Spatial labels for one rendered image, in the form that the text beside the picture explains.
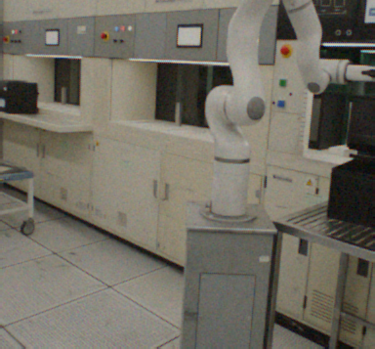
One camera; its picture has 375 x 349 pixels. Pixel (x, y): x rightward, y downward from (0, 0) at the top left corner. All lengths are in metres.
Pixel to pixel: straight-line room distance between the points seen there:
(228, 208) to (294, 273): 0.90
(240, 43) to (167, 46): 1.32
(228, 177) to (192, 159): 1.15
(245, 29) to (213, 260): 0.71
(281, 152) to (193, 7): 0.95
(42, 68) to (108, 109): 1.55
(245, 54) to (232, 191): 0.43
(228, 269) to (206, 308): 0.14
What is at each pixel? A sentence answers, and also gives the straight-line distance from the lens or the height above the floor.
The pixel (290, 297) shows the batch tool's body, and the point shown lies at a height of 0.17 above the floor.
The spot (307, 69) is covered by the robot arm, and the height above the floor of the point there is 1.25.
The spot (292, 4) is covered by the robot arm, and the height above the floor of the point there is 1.46.
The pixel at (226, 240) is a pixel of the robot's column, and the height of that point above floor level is 0.72.
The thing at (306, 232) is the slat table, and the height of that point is 0.76.
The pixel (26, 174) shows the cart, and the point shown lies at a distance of 3.34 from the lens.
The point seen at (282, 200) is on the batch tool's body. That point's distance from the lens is 2.21.
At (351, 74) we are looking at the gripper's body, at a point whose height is 1.25.
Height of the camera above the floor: 1.22
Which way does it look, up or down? 9 degrees down
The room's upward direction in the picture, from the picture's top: 4 degrees clockwise
